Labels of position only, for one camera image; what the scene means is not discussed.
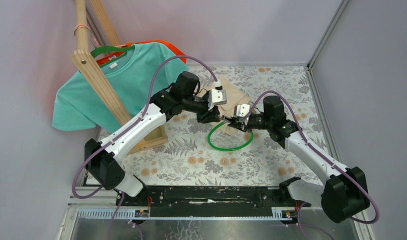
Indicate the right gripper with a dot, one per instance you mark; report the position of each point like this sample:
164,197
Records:
244,126

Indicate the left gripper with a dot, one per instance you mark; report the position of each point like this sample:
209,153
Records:
207,116

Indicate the green cable lock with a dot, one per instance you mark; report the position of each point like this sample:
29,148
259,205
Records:
230,149

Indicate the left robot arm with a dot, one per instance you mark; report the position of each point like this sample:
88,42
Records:
103,159

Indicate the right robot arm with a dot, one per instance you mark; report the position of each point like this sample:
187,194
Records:
342,192

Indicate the folded beige cloth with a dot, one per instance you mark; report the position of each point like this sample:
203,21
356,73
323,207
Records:
234,97

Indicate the floral table mat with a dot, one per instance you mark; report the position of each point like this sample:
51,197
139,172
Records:
187,159

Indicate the orange garment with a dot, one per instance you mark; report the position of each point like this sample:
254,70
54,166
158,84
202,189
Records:
132,74

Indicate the teal t-shirt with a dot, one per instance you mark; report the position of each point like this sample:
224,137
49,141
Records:
78,107

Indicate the green clothes hanger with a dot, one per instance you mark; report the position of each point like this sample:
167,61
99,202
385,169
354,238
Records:
113,52

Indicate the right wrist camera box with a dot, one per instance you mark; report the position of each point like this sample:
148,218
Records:
241,110

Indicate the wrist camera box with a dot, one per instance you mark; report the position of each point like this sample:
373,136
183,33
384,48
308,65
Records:
241,110
216,97

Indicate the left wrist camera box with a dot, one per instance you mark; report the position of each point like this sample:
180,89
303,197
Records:
216,97

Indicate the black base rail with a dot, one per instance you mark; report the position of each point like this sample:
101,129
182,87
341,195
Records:
249,202

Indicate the wooden rack frame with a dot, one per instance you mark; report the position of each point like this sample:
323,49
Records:
87,65

